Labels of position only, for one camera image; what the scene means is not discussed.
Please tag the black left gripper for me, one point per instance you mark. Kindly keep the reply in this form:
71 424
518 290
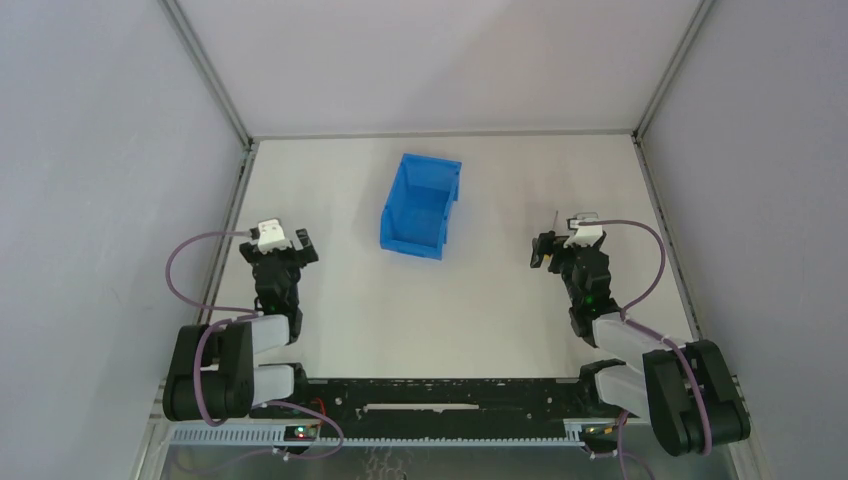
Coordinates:
279 257

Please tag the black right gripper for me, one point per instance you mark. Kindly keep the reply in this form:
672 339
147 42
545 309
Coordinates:
565 253

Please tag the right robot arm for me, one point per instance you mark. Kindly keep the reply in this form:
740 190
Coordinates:
683 389

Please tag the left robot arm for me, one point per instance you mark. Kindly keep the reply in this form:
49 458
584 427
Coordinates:
211 376

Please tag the blue plastic storage bin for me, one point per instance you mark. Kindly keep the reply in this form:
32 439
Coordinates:
415 218

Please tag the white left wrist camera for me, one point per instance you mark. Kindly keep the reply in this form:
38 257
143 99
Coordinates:
271 236

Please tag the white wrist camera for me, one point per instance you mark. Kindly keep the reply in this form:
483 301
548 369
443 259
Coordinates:
584 231
271 236

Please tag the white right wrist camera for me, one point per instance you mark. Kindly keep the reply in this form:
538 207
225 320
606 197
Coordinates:
584 231

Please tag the aluminium frame rail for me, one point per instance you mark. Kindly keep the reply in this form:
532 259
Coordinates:
221 245

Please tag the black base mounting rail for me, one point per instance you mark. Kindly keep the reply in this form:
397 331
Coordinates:
454 409

